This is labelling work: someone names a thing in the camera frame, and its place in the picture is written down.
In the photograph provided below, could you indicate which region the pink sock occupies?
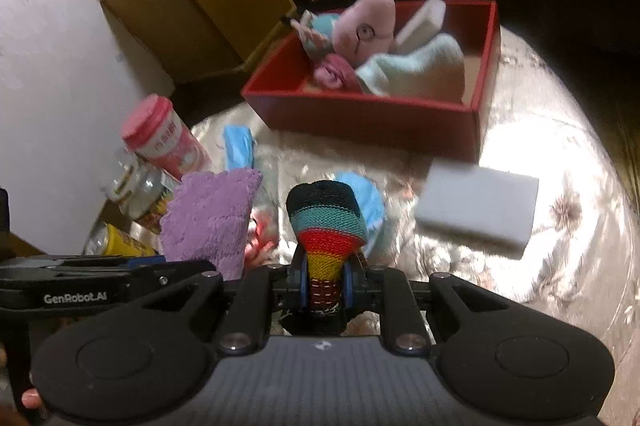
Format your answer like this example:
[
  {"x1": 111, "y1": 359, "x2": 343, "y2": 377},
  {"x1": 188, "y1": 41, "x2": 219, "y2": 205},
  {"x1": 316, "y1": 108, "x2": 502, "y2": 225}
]
[{"x1": 314, "y1": 53, "x2": 358, "y2": 90}]

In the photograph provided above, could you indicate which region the white foam stick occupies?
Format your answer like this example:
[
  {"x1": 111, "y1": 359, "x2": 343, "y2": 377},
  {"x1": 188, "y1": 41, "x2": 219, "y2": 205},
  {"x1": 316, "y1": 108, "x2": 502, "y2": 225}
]
[{"x1": 395, "y1": 0, "x2": 447, "y2": 54}]

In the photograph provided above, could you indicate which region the red box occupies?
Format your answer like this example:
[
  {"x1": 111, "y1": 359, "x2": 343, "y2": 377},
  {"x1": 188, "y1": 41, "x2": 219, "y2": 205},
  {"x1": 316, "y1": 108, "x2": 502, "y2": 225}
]
[{"x1": 241, "y1": 0, "x2": 501, "y2": 164}]

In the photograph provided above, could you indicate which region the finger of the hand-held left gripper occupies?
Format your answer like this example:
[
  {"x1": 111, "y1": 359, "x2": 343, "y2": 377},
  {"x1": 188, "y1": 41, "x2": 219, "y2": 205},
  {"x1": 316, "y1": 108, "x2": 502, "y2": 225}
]
[
  {"x1": 47, "y1": 255, "x2": 168, "y2": 277},
  {"x1": 125, "y1": 260, "x2": 218, "y2": 301}
]

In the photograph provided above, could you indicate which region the red white small cloth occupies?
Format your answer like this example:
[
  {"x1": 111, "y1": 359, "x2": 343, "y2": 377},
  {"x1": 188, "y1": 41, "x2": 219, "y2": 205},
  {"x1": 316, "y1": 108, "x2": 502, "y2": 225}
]
[{"x1": 246, "y1": 211, "x2": 281, "y2": 267}]

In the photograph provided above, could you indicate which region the pink lidded cup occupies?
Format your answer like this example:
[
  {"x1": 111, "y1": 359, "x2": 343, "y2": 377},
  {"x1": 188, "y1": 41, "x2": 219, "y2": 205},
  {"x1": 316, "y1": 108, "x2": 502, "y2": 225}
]
[{"x1": 121, "y1": 94, "x2": 213, "y2": 181}]

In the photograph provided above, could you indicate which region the purple fluffy cloth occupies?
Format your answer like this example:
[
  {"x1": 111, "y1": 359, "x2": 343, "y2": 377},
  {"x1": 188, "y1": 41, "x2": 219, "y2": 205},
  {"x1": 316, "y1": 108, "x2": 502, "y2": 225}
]
[{"x1": 160, "y1": 168, "x2": 264, "y2": 281}]

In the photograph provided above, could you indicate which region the yellow can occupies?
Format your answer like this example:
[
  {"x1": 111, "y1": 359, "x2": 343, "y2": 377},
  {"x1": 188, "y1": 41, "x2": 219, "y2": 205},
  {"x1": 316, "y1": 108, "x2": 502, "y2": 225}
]
[{"x1": 84, "y1": 222, "x2": 161, "y2": 257}]

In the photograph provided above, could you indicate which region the rainbow striped sock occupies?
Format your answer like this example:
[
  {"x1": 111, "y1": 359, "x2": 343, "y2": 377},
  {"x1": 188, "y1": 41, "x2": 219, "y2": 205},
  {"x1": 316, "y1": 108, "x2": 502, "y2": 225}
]
[{"x1": 286, "y1": 180, "x2": 367, "y2": 334}]

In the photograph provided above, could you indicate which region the glass jar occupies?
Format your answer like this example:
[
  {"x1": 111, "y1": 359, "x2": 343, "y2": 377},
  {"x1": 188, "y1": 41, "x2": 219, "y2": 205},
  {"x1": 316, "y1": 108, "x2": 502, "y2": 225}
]
[{"x1": 102, "y1": 151, "x2": 181, "y2": 234}]

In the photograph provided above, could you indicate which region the pale mint towel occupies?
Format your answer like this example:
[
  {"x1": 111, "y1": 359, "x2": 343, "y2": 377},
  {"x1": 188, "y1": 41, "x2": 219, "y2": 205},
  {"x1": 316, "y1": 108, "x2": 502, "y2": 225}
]
[{"x1": 356, "y1": 34, "x2": 467, "y2": 101}]

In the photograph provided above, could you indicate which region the blue face mask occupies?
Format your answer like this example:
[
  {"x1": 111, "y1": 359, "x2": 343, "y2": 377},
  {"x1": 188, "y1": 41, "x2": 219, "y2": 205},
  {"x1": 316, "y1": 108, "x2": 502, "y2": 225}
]
[{"x1": 222, "y1": 125, "x2": 257, "y2": 171}]

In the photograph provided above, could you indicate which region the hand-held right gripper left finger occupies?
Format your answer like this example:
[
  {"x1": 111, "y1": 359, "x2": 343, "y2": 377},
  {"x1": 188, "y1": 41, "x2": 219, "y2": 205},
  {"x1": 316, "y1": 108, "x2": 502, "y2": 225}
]
[{"x1": 135, "y1": 251, "x2": 307, "y2": 354}]

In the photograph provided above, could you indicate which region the pink pig plush toy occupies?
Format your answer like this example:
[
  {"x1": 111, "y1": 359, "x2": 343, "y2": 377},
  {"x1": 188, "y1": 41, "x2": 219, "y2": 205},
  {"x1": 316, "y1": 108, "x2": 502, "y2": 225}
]
[{"x1": 291, "y1": 0, "x2": 398, "y2": 69}]

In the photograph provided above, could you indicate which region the white sponge block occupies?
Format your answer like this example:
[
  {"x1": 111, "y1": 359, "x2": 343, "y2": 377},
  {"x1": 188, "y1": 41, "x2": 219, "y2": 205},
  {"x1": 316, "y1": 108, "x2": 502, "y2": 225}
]
[{"x1": 416, "y1": 163, "x2": 541, "y2": 261}]

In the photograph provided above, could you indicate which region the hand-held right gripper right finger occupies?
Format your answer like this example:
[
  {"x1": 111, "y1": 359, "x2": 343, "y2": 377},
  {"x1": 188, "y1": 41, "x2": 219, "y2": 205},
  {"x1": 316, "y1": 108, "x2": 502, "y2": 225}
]
[{"x1": 344, "y1": 251, "x2": 506, "y2": 355}]

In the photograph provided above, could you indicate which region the light blue cloth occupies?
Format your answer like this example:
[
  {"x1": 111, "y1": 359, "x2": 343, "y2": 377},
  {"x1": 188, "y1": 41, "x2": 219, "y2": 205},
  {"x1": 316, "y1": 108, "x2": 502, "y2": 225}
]
[{"x1": 334, "y1": 172, "x2": 387, "y2": 259}]

